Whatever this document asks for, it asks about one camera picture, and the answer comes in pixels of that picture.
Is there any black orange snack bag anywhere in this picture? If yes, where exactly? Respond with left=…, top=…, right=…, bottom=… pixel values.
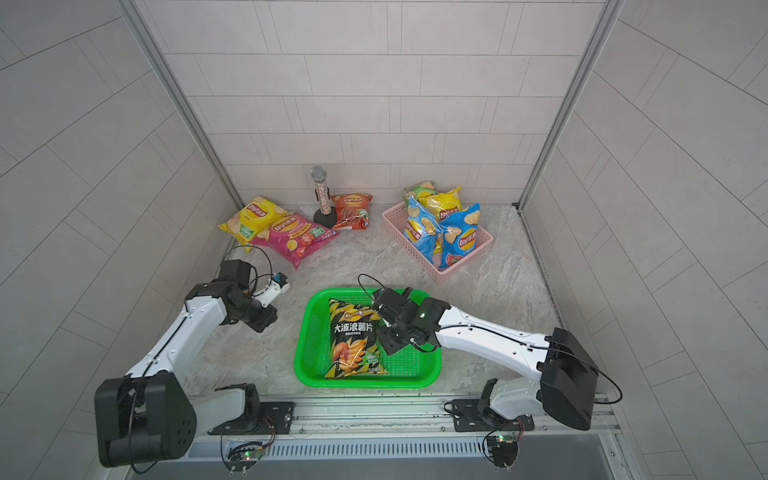
left=325, top=299, right=388, bottom=379

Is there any pink chips bag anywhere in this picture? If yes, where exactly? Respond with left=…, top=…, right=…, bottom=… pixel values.
left=250, top=213, right=338, bottom=269

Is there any light blue chips bag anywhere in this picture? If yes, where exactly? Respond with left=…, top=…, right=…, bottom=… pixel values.
left=403, top=197, right=444, bottom=264

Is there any pink plastic basket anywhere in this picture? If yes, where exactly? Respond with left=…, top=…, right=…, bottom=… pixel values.
left=382, top=200, right=495, bottom=283

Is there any yellow chips bag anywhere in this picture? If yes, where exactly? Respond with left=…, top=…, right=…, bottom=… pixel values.
left=419, top=187, right=463, bottom=222
left=218, top=196, right=290, bottom=249

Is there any green cucumber chips bag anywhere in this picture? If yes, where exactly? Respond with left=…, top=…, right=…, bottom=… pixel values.
left=403, top=181, right=437, bottom=202

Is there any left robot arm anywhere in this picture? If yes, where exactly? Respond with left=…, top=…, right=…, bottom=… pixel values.
left=94, top=260, right=289, bottom=474

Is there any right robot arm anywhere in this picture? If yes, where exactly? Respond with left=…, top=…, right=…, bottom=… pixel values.
left=371, top=288, right=599, bottom=431

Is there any green plastic basket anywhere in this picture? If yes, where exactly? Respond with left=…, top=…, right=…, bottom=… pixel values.
left=294, top=288, right=442, bottom=389

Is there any red chips bag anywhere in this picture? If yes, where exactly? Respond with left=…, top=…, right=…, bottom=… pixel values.
left=332, top=193, right=373, bottom=230

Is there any glass jar on stand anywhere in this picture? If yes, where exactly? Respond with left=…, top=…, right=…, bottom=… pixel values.
left=311, top=165, right=337, bottom=229

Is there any left circuit board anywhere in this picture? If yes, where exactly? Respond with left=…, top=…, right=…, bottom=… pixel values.
left=223, top=441, right=265, bottom=477

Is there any circuit board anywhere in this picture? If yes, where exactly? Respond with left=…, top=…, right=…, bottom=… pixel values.
left=483, top=436, right=519, bottom=469
left=223, top=441, right=265, bottom=477

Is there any right circuit board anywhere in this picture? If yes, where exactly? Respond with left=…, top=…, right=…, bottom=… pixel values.
left=483, top=436, right=519, bottom=469

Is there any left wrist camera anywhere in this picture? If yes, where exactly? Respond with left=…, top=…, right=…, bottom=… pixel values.
left=252, top=272, right=290, bottom=308

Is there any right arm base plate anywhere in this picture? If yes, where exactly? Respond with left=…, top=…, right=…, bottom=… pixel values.
left=443, top=398, right=535, bottom=433

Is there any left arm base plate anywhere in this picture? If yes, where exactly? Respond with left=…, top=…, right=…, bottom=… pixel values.
left=207, top=401, right=296, bottom=436

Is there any aluminium rail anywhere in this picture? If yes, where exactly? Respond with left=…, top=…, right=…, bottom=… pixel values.
left=116, top=392, right=622, bottom=445

